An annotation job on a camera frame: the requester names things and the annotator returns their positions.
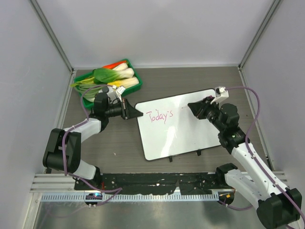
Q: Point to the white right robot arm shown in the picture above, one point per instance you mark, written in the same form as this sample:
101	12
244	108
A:
275	203

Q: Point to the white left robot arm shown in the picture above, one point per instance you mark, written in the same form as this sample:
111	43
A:
63	150

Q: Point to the green bok choy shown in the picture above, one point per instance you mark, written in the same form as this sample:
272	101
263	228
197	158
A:
103	75

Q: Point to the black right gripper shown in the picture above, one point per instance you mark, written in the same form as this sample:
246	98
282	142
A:
198	108

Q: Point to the green plastic tray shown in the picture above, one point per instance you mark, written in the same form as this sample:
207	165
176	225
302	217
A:
88	78

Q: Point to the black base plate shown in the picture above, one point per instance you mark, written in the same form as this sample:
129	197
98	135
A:
159	183

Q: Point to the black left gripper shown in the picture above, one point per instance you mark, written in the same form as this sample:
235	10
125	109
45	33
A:
128	111

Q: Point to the white whiteboard black frame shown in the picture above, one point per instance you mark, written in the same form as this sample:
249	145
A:
168	130

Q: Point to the white bottle grey cap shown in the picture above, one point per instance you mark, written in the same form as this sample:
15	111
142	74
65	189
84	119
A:
109	91

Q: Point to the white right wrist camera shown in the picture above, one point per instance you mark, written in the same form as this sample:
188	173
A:
221	94

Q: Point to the green long beans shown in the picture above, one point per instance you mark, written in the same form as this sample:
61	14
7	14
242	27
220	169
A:
87	90

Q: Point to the white bok choy stalk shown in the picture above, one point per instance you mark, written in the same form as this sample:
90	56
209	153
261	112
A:
121	67

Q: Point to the yellow white cabbage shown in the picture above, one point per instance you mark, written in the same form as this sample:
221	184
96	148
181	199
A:
131	84

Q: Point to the orange carrot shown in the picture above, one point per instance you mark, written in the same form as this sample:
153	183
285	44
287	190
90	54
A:
113	65

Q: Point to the slotted grey cable duct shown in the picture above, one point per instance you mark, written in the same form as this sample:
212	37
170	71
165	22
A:
88	197

